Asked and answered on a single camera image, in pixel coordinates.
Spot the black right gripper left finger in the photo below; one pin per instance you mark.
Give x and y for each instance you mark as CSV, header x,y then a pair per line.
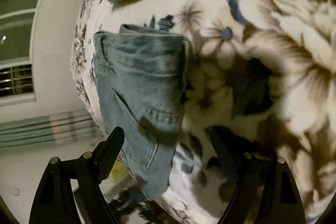
x,y
54,200

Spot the ripped blue denim shorts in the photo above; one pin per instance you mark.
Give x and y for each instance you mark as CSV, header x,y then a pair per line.
x,y
140,81

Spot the grey striped curtain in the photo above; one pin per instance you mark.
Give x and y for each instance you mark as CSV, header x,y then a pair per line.
x,y
55,129

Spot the floral bed cover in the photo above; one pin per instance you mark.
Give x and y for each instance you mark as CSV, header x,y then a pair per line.
x,y
265,69

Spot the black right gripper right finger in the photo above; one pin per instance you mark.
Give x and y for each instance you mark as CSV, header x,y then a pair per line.
x,y
252,165

